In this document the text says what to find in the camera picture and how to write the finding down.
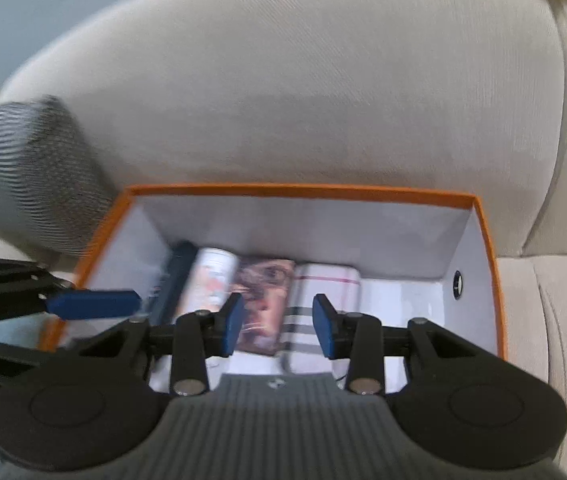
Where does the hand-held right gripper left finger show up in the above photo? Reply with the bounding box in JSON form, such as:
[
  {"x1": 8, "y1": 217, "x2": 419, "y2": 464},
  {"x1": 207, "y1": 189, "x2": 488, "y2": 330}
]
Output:
[{"x1": 79, "y1": 292, "x2": 245, "y2": 396}]

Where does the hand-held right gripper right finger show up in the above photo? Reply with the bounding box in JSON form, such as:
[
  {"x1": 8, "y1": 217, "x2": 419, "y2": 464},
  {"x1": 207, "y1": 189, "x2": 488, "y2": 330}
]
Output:
[{"x1": 312, "y1": 294, "x2": 469, "y2": 395}]

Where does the dark printed box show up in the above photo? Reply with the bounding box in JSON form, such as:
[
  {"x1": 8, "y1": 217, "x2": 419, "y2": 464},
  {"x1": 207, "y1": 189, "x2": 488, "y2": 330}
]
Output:
[{"x1": 230, "y1": 258, "x2": 297, "y2": 357}]

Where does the plaid zip case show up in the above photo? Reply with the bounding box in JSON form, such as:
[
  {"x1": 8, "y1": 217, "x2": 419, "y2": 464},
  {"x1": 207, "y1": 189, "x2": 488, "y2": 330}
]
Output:
[{"x1": 277, "y1": 262, "x2": 363, "y2": 376}]

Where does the colourful printed packet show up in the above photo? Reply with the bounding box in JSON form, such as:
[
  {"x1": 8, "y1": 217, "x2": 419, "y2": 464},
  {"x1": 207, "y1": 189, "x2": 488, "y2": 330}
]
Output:
[{"x1": 176, "y1": 247, "x2": 238, "y2": 321}]

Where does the orange cardboard box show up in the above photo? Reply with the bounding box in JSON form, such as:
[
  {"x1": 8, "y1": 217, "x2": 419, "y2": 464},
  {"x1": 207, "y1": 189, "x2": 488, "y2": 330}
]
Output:
[{"x1": 38, "y1": 183, "x2": 507, "y2": 391}]

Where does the houndstooth pillow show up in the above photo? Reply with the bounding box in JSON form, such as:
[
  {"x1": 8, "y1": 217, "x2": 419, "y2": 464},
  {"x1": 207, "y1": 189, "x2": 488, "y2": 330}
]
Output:
[{"x1": 0, "y1": 95, "x2": 120, "y2": 257}]

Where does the beige fabric sofa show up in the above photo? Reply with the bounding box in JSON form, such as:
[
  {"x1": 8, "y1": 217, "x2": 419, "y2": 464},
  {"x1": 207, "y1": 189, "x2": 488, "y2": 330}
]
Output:
[{"x1": 0, "y1": 0, "x2": 567, "y2": 480}]

